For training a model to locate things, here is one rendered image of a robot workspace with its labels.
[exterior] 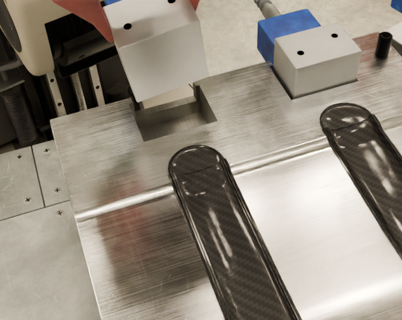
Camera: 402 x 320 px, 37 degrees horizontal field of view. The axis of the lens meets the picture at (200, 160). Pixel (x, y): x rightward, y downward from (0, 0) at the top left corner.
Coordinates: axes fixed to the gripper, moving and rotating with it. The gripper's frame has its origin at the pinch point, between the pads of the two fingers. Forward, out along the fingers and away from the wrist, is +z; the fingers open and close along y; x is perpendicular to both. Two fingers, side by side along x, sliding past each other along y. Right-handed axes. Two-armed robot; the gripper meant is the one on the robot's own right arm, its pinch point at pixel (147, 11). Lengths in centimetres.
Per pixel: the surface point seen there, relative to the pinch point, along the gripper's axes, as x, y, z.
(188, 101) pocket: -0.3, 1.2, 9.9
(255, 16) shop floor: 101, 45, 120
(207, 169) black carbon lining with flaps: -7.5, 0.3, 7.6
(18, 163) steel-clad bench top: 4.5, -13.6, 16.4
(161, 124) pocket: -0.8, -1.2, 10.7
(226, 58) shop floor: 86, 30, 116
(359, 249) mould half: -16.3, 6.5, 7.2
